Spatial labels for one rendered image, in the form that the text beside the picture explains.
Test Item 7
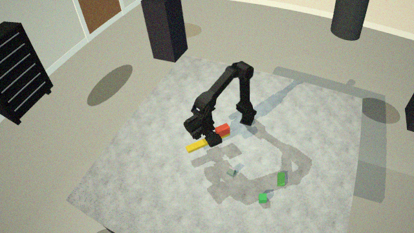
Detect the green rectangular block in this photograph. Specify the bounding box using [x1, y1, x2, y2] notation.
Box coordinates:
[278, 172, 285, 186]

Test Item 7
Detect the small green cube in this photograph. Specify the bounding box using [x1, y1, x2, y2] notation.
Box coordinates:
[259, 193, 267, 203]

